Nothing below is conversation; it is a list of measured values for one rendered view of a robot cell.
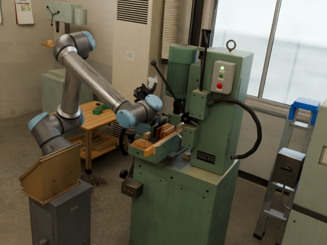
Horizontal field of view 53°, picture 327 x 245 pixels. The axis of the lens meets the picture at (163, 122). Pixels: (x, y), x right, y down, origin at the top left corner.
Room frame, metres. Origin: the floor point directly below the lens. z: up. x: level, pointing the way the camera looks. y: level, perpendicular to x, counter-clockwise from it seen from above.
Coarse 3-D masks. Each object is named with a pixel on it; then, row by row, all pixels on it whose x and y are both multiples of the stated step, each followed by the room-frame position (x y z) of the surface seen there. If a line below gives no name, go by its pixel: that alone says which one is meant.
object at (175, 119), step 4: (172, 112) 2.04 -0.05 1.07; (168, 116) 2.01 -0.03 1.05; (172, 116) 2.00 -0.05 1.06; (176, 116) 1.98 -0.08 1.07; (180, 116) 1.98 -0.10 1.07; (168, 120) 2.01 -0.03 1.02; (172, 120) 2.00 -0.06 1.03; (176, 120) 1.98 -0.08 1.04; (180, 120) 1.97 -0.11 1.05; (172, 124) 2.00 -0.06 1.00; (176, 124) 1.98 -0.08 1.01
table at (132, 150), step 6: (138, 138) 2.06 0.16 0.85; (150, 138) 1.97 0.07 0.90; (156, 138) 1.98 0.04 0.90; (174, 144) 1.93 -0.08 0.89; (132, 150) 1.83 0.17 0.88; (138, 150) 1.81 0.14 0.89; (168, 150) 1.87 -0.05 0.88; (174, 150) 1.94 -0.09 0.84; (138, 156) 1.80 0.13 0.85; (150, 156) 1.76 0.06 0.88; (156, 156) 1.74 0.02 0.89; (162, 156) 1.80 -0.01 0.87; (156, 162) 1.74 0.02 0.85
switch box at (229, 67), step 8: (216, 64) 1.74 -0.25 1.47; (224, 64) 1.72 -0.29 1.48; (232, 64) 1.71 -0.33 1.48; (216, 72) 1.73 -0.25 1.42; (232, 72) 1.71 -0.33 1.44; (216, 80) 1.73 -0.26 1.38; (224, 80) 1.71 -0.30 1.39; (232, 80) 1.73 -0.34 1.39; (216, 88) 1.73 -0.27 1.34; (224, 88) 1.71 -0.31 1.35
